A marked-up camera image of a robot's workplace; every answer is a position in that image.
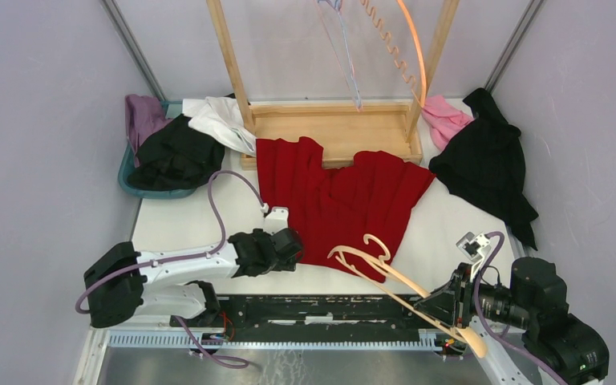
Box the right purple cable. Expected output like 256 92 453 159
446 231 569 385

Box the white garment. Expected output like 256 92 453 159
181 96 257 156

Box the purple cable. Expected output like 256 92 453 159
75 169 270 371
446 231 569 385

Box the aluminium frame rail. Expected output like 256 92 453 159
90 295 572 352

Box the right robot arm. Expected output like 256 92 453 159
414 257 610 384

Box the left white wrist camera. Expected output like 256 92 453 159
262 205 289 235

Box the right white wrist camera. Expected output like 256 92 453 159
456 232 492 265

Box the teal laundry basket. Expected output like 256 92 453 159
117 100 195 200

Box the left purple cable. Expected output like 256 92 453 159
75 169 270 371

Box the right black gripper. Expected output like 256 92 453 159
414 259 537 326

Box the pink garment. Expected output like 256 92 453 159
421 95 474 151

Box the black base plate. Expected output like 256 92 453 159
184 294 437 343

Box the red skirt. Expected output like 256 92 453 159
256 137 435 271

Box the wooden clothes rack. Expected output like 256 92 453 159
207 0 459 168

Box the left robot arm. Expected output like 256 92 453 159
80 228 303 329

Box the purple garment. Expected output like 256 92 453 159
124 94 172 167

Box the black garment on right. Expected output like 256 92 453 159
429 88 538 249

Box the wooden hanger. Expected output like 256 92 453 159
326 233 488 359

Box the black garment in basket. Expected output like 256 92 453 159
128 113 230 191

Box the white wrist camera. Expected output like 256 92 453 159
262 205 289 235
456 232 492 265

